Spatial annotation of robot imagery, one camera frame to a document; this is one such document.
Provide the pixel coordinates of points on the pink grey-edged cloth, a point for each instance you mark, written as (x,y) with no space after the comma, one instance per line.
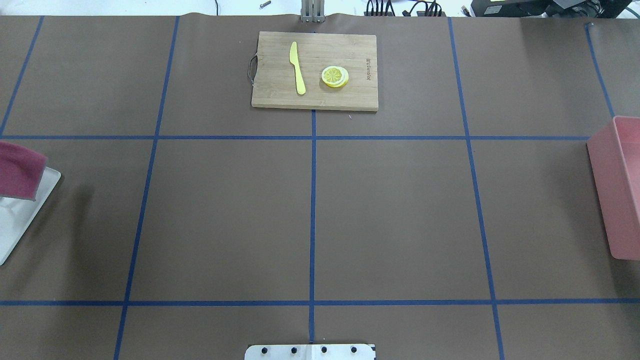
(21,171)

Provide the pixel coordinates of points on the yellow plastic knife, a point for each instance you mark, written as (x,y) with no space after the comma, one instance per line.
(300,85)

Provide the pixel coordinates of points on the wooden cutting board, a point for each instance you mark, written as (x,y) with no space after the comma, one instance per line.
(274,77)

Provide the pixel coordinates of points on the black power strip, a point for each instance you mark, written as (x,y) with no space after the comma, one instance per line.
(413,8)

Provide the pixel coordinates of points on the pink plastic bin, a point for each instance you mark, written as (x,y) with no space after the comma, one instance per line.
(614,154)

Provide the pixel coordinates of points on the white rack tray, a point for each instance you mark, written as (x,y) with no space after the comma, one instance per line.
(16,214)

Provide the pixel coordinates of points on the aluminium frame post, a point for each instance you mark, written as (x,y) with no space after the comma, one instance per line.
(313,11)

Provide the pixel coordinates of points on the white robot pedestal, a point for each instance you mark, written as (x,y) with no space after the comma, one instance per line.
(332,351)

